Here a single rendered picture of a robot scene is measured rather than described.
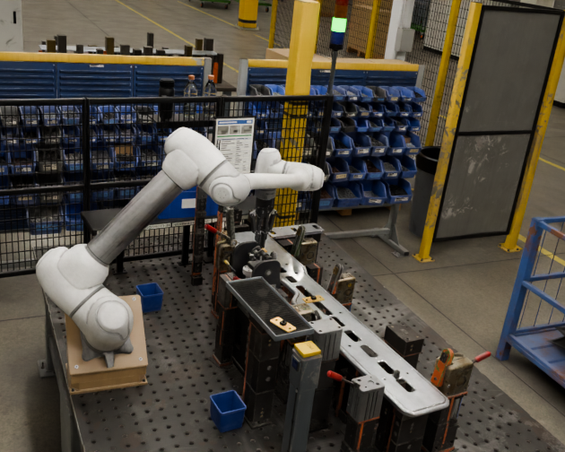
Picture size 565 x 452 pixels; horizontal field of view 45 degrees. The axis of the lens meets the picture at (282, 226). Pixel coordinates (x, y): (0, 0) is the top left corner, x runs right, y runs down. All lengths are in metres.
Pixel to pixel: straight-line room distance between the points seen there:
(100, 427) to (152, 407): 0.19
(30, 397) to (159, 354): 1.15
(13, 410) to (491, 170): 3.92
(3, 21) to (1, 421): 6.02
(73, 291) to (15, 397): 1.50
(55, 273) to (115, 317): 0.25
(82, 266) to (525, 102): 4.13
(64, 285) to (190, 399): 0.62
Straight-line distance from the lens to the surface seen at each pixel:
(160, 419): 2.49
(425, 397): 2.24
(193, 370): 2.72
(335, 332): 2.28
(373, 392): 2.14
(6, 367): 4.04
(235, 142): 3.40
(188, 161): 2.30
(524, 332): 4.56
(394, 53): 7.28
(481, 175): 5.70
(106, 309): 2.33
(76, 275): 2.38
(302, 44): 3.49
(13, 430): 3.61
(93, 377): 2.59
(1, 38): 8.93
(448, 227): 5.69
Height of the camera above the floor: 2.27
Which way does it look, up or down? 23 degrees down
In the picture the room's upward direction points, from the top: 6 degrees clockwise
